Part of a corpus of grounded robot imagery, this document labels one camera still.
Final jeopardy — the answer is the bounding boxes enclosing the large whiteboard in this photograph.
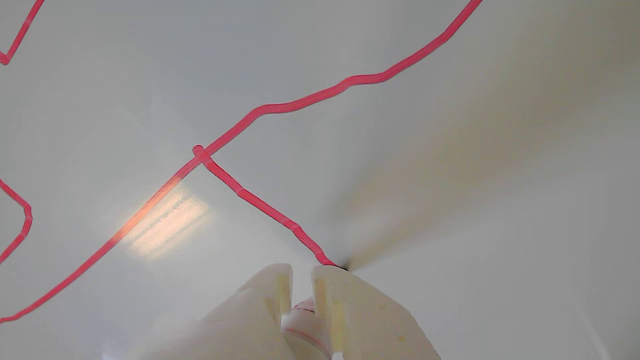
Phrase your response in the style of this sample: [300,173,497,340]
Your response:
[0,0,640,360]

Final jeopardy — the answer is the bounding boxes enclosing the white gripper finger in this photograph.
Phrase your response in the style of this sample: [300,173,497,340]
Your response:
[311,265,442,360]
[125,263,296,360]

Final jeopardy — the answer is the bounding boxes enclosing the white red marker pen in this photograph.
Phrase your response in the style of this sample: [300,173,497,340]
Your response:
[280,265,351,360]

